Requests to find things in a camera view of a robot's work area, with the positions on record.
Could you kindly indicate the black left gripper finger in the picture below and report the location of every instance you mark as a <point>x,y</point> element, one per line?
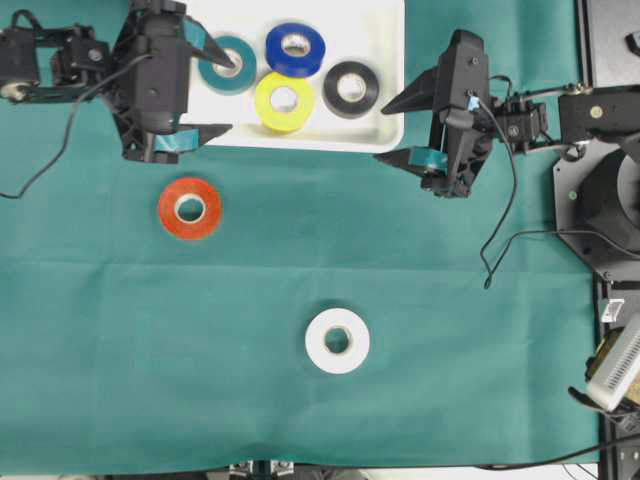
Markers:
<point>189,137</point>
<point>203,45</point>

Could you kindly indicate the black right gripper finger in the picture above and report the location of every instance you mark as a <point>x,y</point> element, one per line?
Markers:
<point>419,161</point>
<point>417,96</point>

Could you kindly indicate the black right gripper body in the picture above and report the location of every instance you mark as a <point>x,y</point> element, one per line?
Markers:
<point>461,138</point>

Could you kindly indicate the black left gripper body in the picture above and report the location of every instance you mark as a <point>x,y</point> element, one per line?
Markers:
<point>137,143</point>

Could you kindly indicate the green tape roll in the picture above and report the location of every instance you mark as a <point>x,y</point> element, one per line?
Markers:
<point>236,79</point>

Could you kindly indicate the yellow tape roll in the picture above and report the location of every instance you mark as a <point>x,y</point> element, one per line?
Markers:
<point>284,104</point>

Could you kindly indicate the black tape roll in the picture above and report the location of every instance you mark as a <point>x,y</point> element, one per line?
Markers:
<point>350,89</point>

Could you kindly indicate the blue tape roll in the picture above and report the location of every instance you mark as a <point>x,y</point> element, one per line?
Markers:
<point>294,66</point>

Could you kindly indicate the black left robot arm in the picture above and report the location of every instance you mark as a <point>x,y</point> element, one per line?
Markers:
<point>71,65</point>

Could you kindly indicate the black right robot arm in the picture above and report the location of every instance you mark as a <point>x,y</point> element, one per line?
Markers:
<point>577,115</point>

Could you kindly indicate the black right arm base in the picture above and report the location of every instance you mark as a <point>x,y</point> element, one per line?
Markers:
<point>596,198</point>

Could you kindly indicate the red tape roll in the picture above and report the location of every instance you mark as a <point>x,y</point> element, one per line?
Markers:
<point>178,192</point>

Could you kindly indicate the white plastic tray case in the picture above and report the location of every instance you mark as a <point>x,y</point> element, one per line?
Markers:
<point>370,32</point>

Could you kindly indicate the white tape roll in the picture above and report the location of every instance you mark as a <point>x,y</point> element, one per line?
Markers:
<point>358,345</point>

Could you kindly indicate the green table cloth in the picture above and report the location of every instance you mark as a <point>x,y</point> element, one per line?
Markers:
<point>125,349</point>

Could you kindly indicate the grey perforated metal box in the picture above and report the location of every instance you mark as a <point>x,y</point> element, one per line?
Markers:
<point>618,370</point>

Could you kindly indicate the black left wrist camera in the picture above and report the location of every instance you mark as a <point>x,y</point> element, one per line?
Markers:
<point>159,83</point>

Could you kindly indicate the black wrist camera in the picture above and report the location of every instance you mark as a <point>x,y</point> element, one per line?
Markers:
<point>463,73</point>
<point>159,83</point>

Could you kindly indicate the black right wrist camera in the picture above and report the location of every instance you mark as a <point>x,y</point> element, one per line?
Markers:
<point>463,73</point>

